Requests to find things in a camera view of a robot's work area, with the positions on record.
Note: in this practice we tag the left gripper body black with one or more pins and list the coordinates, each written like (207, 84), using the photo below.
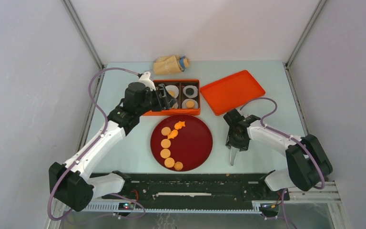
(153, 102)

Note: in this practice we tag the orange box lid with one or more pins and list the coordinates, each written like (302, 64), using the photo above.
(231, 92)

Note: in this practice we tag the round tan biscuit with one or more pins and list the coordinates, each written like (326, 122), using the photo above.
(165, 143)
(169, 162)
(165, 153)
(190, 104)
(165, 131)
(172, 93)

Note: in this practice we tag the orange fish cookie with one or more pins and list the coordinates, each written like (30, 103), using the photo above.
(179, 125)
(172, 134)

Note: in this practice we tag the swirl tan cookie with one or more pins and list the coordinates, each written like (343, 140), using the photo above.
(178, 166)

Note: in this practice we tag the beige cloth bundle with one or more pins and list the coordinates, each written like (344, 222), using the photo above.
(172, 64)

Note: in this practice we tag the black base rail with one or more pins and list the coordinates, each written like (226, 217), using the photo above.
(180, 191)

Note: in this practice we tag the metal tongs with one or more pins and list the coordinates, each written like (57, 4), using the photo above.
(232, 155)

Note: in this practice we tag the orange cookie box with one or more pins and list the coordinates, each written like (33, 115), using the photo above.
(179, 85)

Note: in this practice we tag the orange fish cookie upper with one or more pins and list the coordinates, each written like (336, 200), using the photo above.
(179, 125)

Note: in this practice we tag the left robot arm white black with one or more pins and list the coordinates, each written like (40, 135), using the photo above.
(71, 182)

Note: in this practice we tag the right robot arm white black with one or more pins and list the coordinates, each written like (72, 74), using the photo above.
(307, 162)

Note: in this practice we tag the dark red round plate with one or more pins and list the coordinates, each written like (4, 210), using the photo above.
(192, 146)

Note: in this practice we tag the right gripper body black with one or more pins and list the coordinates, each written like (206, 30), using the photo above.
(233, 146)

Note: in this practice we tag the orange fish cookie lower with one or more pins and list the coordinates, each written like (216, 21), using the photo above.
(172, 134)

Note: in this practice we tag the black sandwich cookie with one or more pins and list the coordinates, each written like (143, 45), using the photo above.
(189, 91)

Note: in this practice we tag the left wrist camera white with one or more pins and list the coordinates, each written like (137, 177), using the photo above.
(147, 80)

